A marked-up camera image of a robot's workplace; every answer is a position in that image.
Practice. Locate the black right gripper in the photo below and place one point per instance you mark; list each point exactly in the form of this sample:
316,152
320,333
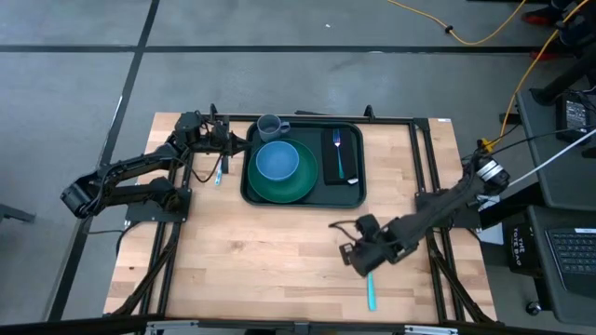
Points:
372,246

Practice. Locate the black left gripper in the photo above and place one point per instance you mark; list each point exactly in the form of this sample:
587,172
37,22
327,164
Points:
216,138

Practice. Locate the grey-blue mug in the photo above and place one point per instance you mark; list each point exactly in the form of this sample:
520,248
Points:
269,126

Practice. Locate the blue bowl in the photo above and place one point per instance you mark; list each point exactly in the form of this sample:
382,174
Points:
277,160

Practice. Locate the green round plate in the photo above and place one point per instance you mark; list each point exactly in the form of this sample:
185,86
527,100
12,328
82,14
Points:
305,181

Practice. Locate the black napkin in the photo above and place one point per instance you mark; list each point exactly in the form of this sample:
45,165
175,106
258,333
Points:
329,163

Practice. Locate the iridescent metal fork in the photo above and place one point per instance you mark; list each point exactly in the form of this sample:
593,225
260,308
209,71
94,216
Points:
336,137

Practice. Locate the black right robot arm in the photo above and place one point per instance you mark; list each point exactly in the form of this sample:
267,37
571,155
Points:
442,209

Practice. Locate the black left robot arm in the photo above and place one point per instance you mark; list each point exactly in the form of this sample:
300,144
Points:
135,163

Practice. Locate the dark green plastic tray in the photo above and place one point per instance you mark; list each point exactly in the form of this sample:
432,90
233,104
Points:
344,195

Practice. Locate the black tote bag box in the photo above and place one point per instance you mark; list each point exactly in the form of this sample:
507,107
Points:
519,246

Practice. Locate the white sticker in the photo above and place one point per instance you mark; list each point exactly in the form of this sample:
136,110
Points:
444,120

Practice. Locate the black caster wheel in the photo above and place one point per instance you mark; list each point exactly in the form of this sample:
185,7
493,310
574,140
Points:
533,308

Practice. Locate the grey desk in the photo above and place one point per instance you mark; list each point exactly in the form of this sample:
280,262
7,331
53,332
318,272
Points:
549,177
545,298

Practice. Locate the black laptop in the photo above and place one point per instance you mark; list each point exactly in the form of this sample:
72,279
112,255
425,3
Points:
575,253

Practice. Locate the grey stand foot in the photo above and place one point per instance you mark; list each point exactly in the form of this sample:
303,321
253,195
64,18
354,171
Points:
14,213

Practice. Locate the black power brick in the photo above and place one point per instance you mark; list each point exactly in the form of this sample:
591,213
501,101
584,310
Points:
573,116

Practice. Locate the black stand legs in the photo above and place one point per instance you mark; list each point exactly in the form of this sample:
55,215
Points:
563,79

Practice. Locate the person's foot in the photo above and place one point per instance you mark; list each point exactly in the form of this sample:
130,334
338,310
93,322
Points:
551,56
540,18

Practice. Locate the person's leg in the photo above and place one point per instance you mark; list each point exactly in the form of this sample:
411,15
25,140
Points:
579,28

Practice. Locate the black metal table frame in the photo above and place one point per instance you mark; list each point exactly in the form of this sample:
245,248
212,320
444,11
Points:
187,120

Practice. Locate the silver bracket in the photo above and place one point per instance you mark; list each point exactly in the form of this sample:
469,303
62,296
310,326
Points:
430,330
172,328

